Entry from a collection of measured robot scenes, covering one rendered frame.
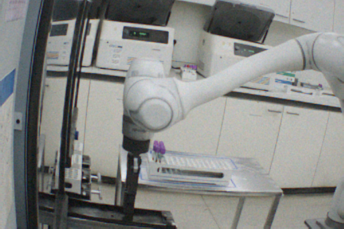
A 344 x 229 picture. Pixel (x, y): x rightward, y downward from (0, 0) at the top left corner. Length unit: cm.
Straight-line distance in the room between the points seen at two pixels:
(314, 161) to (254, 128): 75
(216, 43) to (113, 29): 78
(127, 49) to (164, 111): 250
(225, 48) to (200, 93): 255
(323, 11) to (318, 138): 119
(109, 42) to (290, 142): 169
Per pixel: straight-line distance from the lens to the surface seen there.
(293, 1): 417
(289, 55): 137
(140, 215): 141
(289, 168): 410
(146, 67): 125
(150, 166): 168
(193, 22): 424
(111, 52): 356
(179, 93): 113
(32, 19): 93
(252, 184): 180
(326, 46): 128
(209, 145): 378
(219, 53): 367
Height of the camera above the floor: 139
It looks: 10 degrees down
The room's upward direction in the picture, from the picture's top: 9 degrees clockwise
